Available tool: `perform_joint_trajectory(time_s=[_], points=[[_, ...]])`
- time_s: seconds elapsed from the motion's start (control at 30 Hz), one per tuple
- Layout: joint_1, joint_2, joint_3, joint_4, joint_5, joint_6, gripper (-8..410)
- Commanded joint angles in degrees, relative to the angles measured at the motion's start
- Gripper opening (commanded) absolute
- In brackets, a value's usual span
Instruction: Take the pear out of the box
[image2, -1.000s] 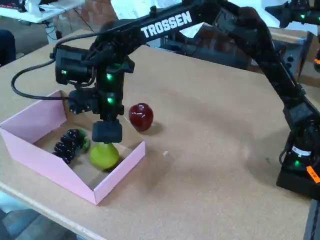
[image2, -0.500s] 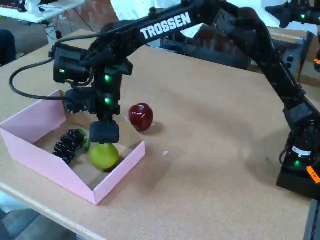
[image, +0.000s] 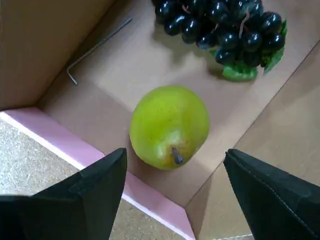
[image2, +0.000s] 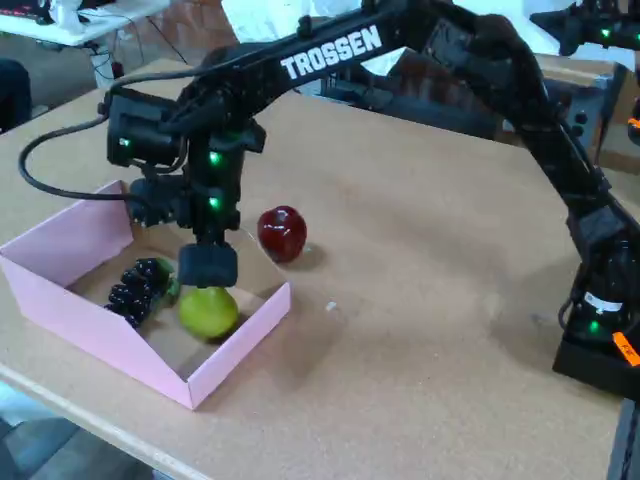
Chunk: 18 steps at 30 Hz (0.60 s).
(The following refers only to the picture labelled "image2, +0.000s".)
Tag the green toy pear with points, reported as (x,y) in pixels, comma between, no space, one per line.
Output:
(210,315)

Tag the pink cardboard box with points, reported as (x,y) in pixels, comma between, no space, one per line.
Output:
(90,330)

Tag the red toy apple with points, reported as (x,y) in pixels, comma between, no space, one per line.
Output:
(282,232)

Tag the black toy grapes bunch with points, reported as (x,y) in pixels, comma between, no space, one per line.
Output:
(132,295)

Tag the white office desk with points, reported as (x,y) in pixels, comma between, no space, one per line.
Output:
(115,15)

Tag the wooden workbench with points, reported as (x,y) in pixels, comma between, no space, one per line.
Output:
(565,67)

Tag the small black camera box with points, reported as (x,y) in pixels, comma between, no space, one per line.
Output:
(157,205)

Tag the grey post with sockets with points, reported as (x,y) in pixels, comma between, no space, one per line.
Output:
(580,125)

